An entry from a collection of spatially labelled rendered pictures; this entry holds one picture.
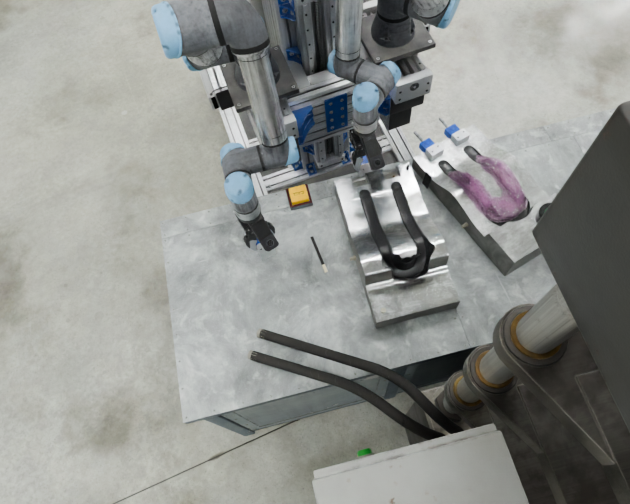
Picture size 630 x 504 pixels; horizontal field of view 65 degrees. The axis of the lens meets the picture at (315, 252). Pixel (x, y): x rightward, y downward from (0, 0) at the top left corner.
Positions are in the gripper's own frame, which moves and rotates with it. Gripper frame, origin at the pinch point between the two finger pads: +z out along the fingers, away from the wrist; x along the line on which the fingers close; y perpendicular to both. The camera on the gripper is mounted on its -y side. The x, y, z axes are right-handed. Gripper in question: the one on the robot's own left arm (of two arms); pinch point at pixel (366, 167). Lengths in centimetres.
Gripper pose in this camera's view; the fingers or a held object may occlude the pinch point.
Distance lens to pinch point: 175.3
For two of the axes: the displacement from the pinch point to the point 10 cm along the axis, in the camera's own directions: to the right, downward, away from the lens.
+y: -3.2, -8.5, 4.2
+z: 0.8, 4.2, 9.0
